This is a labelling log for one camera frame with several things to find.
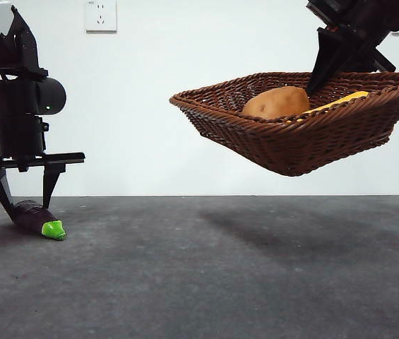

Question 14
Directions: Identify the purple eggplant with green cap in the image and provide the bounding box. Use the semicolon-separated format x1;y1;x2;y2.
11;199;68;242

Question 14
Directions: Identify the yellow corn cob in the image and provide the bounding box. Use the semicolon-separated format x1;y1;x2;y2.
285;90;370;123

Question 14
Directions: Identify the brown potato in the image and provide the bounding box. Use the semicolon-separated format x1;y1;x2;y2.
241;86;311;119

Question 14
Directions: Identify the brown wicker basket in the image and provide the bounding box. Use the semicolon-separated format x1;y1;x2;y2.
169;71;399;177

